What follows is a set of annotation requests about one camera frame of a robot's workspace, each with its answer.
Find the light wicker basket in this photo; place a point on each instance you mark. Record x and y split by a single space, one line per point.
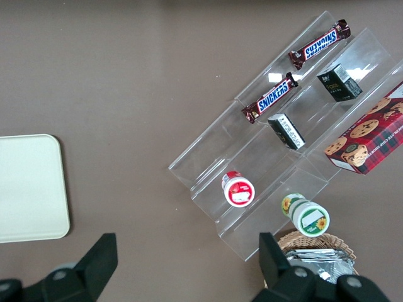
315 239

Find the red lidded yogurt cup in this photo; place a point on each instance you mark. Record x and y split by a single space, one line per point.
238 192

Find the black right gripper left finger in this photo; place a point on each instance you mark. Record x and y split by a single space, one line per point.
78 277

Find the red tartan cookie box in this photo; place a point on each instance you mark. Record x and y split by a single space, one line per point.
371 135

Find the cream plastic tray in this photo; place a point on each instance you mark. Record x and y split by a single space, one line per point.
31 188

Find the small black carton box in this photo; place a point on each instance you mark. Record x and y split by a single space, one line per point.
338 85
286 130

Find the silver foil pack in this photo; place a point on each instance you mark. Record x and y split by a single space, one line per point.
321 264

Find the clear acrylic tiered shelf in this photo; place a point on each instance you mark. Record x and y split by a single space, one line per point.
220 151

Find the Snickers chocolate bar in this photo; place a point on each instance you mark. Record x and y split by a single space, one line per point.
272 97
319 44

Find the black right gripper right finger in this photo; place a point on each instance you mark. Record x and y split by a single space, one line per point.
283 283

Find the green sunflower lidded cup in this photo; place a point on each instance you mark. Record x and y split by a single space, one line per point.
310 220

